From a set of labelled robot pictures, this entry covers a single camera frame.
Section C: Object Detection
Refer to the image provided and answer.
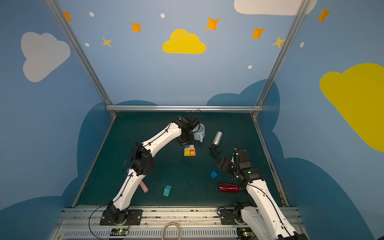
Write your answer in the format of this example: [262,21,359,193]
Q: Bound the tan wood block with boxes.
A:
[185,146,195,151]

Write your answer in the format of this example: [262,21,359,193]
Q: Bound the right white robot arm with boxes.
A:
[218,148,308,240]

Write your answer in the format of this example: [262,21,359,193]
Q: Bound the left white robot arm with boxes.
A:
[100,114,200,226]

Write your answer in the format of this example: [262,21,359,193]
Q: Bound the teal block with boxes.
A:
[163,185,172,197]

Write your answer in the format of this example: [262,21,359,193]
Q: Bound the light blue ceramic mug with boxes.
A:
[193,123,205,143]

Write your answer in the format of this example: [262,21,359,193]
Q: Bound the red spray bottle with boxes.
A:
[219,183,244,193]

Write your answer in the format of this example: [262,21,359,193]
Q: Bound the silver spray bottle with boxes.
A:
[209,131,223,158]

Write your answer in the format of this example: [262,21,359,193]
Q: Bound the right green circuit board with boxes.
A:
[237,228,255,240]

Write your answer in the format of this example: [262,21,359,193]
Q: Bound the green circuit board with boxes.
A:
[237,228,255,240]
[110,228,130,237]

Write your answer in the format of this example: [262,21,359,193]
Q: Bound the purple pink toy spatula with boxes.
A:
[127,168,149,194]

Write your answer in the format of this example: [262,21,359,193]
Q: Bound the left green circuit board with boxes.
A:
[110,228,130,237]

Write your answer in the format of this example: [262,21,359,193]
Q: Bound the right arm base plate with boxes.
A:
[219,208,239,225]

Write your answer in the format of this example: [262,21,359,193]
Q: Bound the aluminium back frame rail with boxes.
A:
[106,105,263,112]

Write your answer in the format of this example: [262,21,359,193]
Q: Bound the beige cable loop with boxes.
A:
[161,221,183,240]

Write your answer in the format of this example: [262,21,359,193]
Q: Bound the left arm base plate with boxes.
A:
[100,209,143,226]

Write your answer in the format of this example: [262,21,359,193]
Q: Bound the front aluminium rail base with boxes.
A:
[49,205,310,240]

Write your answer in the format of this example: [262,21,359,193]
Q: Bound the aluminium left corner post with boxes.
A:
[45,0,113,107]

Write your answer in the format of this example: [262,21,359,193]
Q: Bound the aluminium corner post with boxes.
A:
[252,0,312,120]
[45,0,113,107]

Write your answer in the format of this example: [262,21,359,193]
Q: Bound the aluminium right corner post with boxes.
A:
[252,0,312,120]

